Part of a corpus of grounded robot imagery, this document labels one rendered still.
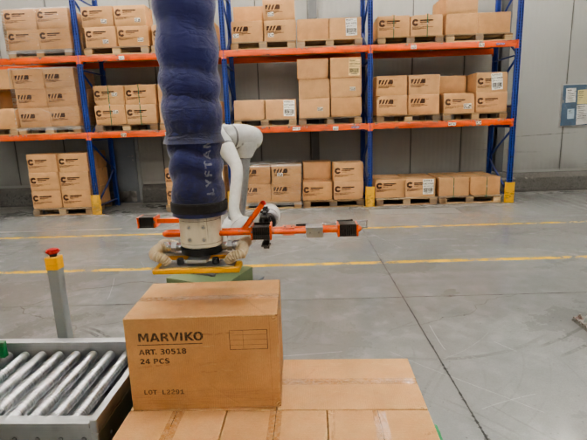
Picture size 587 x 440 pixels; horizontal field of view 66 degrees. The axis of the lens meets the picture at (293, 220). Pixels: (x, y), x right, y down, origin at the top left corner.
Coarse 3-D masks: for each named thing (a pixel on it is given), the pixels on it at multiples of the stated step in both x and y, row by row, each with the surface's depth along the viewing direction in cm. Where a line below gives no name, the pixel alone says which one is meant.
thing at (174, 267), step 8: (160, 264) 184; (176, 264) 181; (184, 264) 181; (192, 264) 181; (200, 264) 180; (208, 264) 180; (216, 264) 180; (224, 264) 179; (232, 264) 179; (240, 264) 181; (160, 272) 176; (168, 272) 176; (176, 272) 176; (184, 272) 176; (192, 272) 176; (200, 272) 176; (208, 272) 176; (216, 272) 176
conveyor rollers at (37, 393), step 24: (0, 360) 229; (24, 360) 232; (48, 360) 227; (72, 360) 228; (120, 360) 224; (24, 384) 206; (48, 384) 207; (72, 384) 210; (0, 408) 189; (24, 408) 190; (48, 408) 191; (72, 408) 193
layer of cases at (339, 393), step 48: (288, 384) 200; (336, 384) 198; (384, 384) 197; (144, 432) 171; (192, 432) 171; (240, 432) 170; (288, 432) 169; (336, 432) 168; (384, 432) 167; (432, 432) 166
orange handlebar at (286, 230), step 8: (168, 232) 185; (176, 232) 185; (224, 232) 185; (232, 232) 185; (240, 232) 185; (248, 232) 185; (272, 232) 184; (280, 232) 184; (288, 232) 184; (296, 232) 184; (304, 232) 185; (328, 232) 185
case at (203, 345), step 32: (160, 288) 208; (192, 288) 207; (224, 288) 206; (256, 288) 204; (128, 320) 176; (160, 320) 176; (192, 320) 177; (224, 320) 177; (256, 320) 177; (128, 352) 179; (160, 352) 179; (192, 352) 179; (224, 352) 179; (256, 352) 179; (160, 384) 182; (192, 384) 182; (224, 384) 182; (256, 384) 182
